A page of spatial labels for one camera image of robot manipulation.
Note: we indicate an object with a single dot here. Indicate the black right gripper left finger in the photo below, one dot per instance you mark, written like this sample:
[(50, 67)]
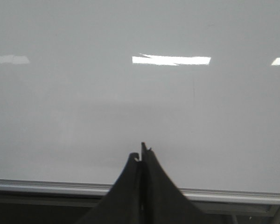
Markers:
[(121, 205)]

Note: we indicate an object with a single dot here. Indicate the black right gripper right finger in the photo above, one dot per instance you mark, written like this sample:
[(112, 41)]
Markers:
[(163, 202)]

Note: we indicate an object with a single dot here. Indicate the white whiteboard with aluminium frame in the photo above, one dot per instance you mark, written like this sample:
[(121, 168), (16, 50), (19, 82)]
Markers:
[(84, 82)]

